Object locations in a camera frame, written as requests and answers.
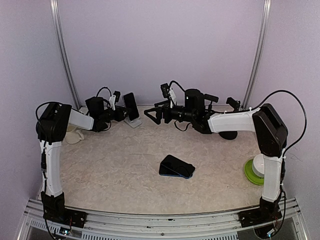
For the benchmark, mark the front aluminium rail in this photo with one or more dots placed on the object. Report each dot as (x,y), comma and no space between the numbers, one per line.
(103,225)

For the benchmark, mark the white folding phone stand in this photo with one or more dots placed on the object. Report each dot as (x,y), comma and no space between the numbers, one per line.
(133,123)

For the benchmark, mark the black phone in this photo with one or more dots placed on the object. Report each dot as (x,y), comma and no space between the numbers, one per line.
(178,166)

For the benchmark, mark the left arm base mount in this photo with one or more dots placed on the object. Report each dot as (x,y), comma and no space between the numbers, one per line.
(72,218)

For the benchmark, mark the white bowl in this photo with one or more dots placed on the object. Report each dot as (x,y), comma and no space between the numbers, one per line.
(257,165)

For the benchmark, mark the right aluminium frame post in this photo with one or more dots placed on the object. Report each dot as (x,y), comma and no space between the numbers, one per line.
(267,4)

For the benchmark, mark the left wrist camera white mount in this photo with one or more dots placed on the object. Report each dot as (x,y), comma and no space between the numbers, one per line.
(113,99)

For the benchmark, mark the cream ceramic mug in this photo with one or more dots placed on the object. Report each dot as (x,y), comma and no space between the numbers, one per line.
(73,135)

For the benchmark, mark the clear phone case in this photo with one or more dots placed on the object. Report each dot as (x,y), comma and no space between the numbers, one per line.
(130,104)

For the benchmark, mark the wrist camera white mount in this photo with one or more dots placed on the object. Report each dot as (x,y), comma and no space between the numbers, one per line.
(113,99)
(168,92)

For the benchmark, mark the green plate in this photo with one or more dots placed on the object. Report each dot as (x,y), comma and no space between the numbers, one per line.
(250,175)

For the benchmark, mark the black pole stand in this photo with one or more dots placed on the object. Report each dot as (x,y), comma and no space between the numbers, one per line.
(212,99)
(231,135)

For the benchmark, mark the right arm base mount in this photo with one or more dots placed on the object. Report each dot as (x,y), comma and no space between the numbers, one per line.
(255,216)

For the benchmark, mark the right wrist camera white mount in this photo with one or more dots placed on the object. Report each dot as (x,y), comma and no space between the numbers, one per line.
(168,92)

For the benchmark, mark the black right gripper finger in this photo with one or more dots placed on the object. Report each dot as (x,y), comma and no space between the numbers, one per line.
(162,104)
(155,114)

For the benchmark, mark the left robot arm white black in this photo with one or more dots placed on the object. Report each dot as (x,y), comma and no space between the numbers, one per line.
(51,128)

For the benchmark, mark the left aluminium frame post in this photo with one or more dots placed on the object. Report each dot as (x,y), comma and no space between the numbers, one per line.
(54,6)

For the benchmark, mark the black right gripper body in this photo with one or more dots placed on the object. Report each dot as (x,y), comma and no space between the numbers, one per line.
(168,117)

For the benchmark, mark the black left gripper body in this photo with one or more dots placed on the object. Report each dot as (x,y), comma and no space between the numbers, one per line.
(119,116)

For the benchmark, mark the aluminium frame post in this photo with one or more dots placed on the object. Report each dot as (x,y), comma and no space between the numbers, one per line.
(267,4)
(54,6)

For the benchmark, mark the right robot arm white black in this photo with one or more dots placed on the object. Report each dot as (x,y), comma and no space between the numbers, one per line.
(271,132)

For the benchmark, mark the blue phone underneath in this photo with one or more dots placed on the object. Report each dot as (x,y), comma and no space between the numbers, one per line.
(163,171)

